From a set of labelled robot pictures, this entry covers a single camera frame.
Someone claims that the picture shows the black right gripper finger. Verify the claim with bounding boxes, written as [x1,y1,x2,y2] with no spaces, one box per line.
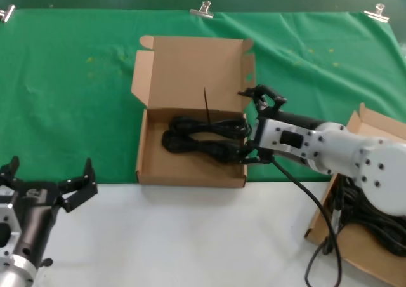
[239,140,275,166]
[237,83,289,114]

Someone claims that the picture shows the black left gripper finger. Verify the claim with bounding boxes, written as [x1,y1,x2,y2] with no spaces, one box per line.
[0,156,22,189]
[58,157,99,214]

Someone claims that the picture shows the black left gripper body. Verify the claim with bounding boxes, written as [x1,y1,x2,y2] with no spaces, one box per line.
[14,181,62,263]

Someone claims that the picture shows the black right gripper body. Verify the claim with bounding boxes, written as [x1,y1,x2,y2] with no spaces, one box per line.
[257,109,322,131]

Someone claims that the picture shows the black power cable bundle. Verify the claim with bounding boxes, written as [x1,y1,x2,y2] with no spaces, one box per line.
[329,174,406,258]
[169,114,253,139]
[161,130,251,166]

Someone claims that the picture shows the open cardboard box with cutout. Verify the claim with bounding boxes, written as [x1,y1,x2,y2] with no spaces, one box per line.
[130,35,257,188]

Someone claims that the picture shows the green table cloth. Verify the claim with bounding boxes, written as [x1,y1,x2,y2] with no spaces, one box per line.
[0,8,406,185]

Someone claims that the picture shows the metal binder clip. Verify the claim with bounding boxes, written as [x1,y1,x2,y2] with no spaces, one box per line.
[189,0,215,20]
[0,4,16,23]
[363,3,390,23]

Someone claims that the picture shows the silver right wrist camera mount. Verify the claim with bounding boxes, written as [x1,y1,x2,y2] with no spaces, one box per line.
[252,117,321,163]

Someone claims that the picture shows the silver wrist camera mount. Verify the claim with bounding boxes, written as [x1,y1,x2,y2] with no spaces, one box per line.
[0,185,22,259]
[252,117,321,163]

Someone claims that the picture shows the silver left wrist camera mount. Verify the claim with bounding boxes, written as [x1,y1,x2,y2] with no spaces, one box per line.
[0,185,22,259]

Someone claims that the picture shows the black cable tie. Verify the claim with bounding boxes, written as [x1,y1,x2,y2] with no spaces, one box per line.
[202,86,213,124]

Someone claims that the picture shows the black robot wrist cable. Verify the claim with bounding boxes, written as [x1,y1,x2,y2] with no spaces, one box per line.
[271,158,343,287]

